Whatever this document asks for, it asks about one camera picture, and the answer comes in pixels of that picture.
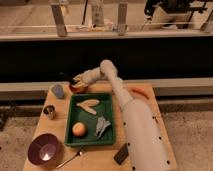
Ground black brush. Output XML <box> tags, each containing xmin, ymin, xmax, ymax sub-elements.
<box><xmin>59</xmin><ymin>72</ymin><xmax>75</xmax><ymax>84</ymax></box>

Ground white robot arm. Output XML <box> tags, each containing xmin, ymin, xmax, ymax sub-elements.
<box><xmin>73</xmin><ymin>60</ymin><xmax>171</xmax><ymax>171</ymax></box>

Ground red bowl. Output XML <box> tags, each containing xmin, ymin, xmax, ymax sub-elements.
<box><xmin>69</xmin><ymin>84</ymin><xmax>87</xmax><ymax>94</ymax></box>

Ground purple bowl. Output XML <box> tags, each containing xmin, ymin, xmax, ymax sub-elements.
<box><xmin>27</xmin><ymin>133</ymin><xmax>60</xmax><ymax>166</ymax></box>

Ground peeled banana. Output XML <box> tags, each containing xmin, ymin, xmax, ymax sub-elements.
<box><xmin>77</xmin><ymin>99</ymin><xmax>100</xmax><ymax>115</ymax></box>

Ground blue plastic cup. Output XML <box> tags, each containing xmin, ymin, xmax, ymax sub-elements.
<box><xmin>51</xmin><ymin>84</ymin><xmax>64</xmax><ymax>99</ymax></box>

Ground green plastic tray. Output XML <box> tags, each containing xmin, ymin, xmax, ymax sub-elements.
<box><xmin>64</xmin><ymin>93</ymin><xmax>116</xmax><ymax>147</ymax></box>

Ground small metal cup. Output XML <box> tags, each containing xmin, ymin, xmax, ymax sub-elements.
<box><xmin>43</xmin><ymin>105</ymin><xmax>56</xmax><ymax>120</ymax></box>

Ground peach apple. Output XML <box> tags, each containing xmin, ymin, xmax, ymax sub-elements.
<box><xmin>72</xmin><ymin>122</ymin><xmax>87</xmax><ymax>137</ymax></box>

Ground orange carrot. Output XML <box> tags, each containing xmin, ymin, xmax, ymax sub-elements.
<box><xmin>130</xmin><ymin>87</ymin><xmax>149</xmax><ymax>99</ymax></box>

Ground metal spoon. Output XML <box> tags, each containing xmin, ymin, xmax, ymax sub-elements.
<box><xmin>56</xmin><ymin>149</ymin><xmax>83</xmax><ymax>169</ymax></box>

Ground black rectangular block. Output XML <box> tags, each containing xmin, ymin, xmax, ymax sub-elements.
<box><xmin>114</xmin><ymin>144</ymin><xmax>129</xmax><ymax>165</ymax></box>

